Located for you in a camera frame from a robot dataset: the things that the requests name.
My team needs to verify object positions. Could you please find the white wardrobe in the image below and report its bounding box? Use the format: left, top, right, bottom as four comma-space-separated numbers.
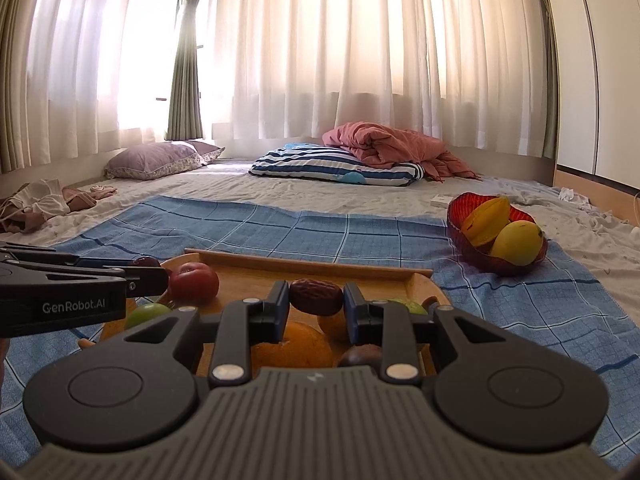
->
549, 0, 639, 188

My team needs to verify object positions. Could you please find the large green apple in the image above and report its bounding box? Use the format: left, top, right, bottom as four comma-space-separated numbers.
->
124, 304, 170, 330

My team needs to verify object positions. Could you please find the white crumpled cloth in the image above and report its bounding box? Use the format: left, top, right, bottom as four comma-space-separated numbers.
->
559, 188, 592, 209

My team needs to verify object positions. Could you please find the blue striped pillow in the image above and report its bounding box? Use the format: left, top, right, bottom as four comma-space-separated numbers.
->
248, 143, 424, 186

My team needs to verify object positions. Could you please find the purple floral pillow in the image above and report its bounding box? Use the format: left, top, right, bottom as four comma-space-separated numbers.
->
104, 139, 224, 181

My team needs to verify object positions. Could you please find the green drape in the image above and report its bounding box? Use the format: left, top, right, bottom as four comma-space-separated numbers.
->
166, 0, 203, 141
540, 0, 560, 160

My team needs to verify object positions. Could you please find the red tomato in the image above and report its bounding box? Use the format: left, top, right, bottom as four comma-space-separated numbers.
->
168, 262, 219, 306

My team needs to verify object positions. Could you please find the green drape right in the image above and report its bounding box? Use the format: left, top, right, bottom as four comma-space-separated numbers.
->
540, 0, 560, 160

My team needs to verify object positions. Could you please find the green drape left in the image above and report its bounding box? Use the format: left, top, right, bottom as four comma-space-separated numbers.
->
166, 0, 203, 141

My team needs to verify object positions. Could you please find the red jujube date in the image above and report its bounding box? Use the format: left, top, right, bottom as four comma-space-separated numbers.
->
131, 256, 160, 266
288, 278, 344, 316

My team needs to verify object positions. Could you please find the small green apple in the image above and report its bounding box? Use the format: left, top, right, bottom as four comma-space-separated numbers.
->
390, 298, 427, 315

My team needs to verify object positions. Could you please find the orange fruit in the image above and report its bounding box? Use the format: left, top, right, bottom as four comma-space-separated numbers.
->
317, 311, 349, 344
250, 322, 333, 375

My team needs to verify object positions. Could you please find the pink clothing pile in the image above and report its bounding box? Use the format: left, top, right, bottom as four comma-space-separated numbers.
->
1, 179, 117, 234

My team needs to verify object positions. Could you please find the grey bed sheet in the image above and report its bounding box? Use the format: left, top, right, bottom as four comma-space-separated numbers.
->
2, 162, 639, 283

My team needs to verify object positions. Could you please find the yellow mango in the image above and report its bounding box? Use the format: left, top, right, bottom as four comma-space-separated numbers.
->
489, 220, 544, 266

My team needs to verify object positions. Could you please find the yellow starfruit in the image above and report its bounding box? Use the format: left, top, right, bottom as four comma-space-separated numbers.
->
460, 196, 511, 247

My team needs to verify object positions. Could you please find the wooden serving tray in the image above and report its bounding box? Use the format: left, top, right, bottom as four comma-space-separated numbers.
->
77, 248, 452, 378

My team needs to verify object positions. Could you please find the pink crumpled blanket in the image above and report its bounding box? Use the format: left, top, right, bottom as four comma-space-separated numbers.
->
322, 122, 478, 181

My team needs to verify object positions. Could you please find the white sheer curtain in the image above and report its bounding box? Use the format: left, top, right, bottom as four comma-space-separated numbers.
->
1, 0, 547, 170

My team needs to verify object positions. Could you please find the white small box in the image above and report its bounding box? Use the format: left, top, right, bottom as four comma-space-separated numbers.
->
431, 194, 452, 208

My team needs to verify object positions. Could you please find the dark purple plum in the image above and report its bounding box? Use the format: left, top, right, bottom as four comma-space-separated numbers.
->
337, 344, 382, 372

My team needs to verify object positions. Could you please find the red glass fruit bowl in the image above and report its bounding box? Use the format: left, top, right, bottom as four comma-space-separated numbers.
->
446, 192, 548, 276

